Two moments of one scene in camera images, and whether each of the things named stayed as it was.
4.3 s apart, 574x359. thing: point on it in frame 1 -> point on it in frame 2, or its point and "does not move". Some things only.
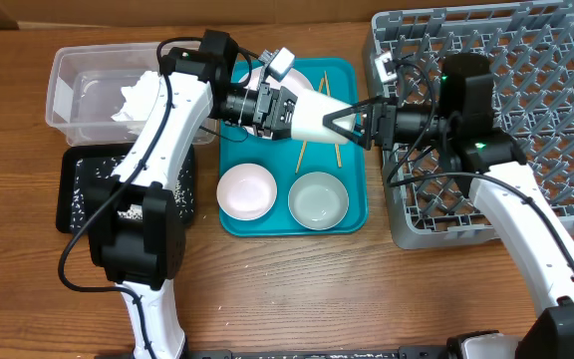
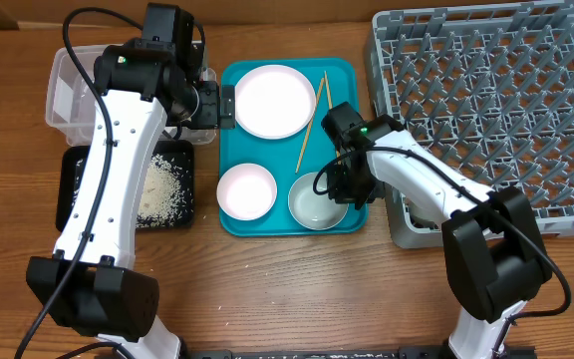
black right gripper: [378, 125] -> [336, 193]
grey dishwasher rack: [548, 64] does not move
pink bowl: [246, 191] does not move
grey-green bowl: [318, 200] does not move
